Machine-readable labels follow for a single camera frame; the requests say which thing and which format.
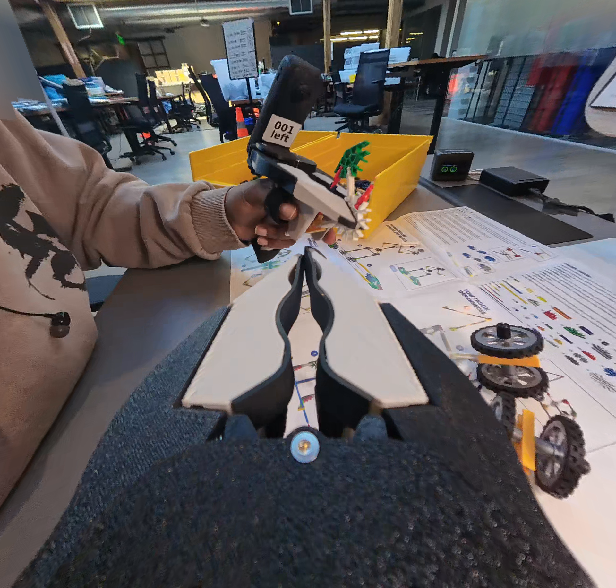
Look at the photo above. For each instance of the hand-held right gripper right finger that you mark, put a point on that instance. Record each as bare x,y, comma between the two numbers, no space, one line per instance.
365,352

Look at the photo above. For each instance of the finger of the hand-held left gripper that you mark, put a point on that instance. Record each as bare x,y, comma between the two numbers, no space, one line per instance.
317,170
322,200

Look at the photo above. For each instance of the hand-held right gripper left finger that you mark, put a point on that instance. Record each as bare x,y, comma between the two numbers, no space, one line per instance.
240,352

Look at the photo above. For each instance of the red rod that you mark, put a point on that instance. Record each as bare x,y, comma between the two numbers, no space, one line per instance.
365,195
337,179

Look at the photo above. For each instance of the white rod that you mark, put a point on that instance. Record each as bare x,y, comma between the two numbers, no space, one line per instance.
351,186

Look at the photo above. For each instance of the green connector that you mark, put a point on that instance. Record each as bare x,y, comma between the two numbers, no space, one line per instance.
353,157

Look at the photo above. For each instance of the white snowflake connector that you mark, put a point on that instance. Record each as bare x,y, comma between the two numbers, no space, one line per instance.
358,219

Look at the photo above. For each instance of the person's left hand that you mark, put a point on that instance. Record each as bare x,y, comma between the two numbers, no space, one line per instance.
245,207

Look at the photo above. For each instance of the orange traffic cone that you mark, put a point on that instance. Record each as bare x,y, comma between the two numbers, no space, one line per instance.
241,125

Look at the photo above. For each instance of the small whiteboard sign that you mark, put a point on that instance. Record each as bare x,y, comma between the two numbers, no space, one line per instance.
239,49

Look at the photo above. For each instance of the black office chair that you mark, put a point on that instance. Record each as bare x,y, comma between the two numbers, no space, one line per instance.
370,82
84,116
144,121

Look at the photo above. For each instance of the yellow plastic parts bin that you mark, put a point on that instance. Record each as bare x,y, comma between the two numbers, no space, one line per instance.
404,178
216,162

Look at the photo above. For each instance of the black device with green lights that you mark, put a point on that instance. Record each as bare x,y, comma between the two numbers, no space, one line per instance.
451,165

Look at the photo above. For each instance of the black power adapter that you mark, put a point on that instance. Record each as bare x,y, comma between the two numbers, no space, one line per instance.
514,179

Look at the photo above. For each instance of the black flat panel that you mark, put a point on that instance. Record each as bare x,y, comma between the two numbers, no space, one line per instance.
519,219

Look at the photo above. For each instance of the shelf of coloured storage bins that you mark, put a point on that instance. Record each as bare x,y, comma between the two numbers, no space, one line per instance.
558,92

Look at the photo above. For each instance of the white printed instruction sheet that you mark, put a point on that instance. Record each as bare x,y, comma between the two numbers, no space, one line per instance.
568,525

